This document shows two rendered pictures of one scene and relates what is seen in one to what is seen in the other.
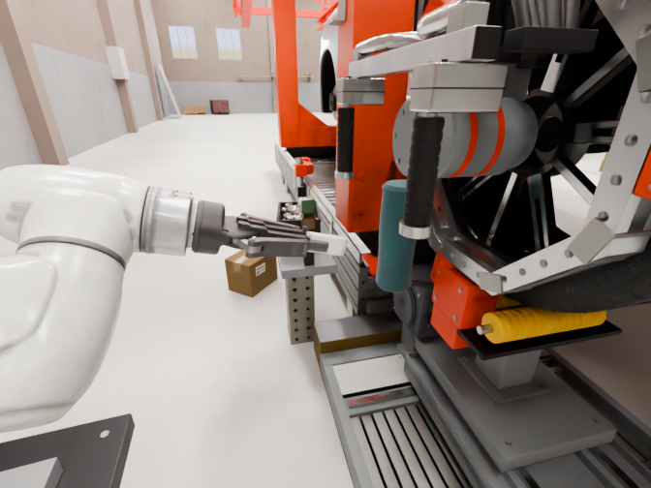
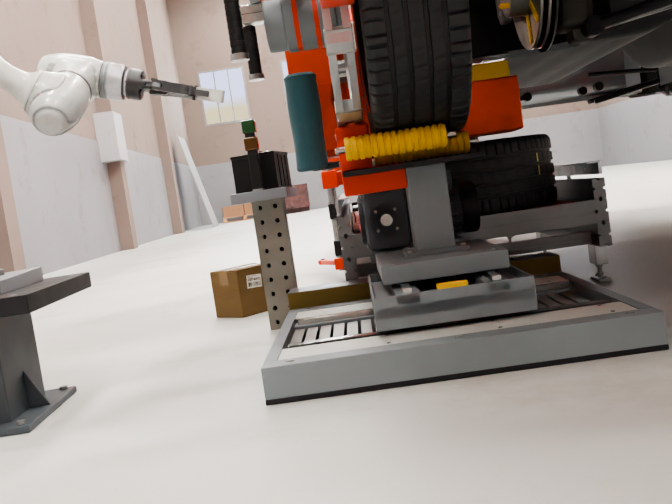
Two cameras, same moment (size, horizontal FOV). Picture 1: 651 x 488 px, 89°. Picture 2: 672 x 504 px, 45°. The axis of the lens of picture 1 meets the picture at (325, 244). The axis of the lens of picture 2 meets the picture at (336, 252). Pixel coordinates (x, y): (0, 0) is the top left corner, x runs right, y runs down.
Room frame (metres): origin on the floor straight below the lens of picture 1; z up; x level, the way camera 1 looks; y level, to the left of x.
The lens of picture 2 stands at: (-1.41, -0.77, 0.42)
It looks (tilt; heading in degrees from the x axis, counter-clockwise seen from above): 4 degrees down; 15
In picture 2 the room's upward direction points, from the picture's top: 8 degrees counter-clockwise
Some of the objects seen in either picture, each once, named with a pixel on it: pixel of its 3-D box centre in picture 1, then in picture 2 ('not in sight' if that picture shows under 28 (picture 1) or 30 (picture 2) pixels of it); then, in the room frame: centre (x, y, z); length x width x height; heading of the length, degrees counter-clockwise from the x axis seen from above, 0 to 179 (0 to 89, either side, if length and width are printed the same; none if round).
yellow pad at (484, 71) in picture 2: not in sight; (482, 74); (1.17, -0.63, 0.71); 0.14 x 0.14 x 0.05; 13
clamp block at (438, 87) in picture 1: (456, 87); not in sight; (0.42, -0.15, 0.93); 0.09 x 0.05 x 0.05; 103
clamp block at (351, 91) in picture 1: (360, 91); (257, 13); (0.75, -0.07, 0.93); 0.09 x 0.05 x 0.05; 103
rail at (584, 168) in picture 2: not in sight; (518, 193); (2.47, -0.65, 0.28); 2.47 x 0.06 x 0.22; 13
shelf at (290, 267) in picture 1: (298, 243); (266, 195); (1.07, 0.10, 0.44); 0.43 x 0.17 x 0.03; 13
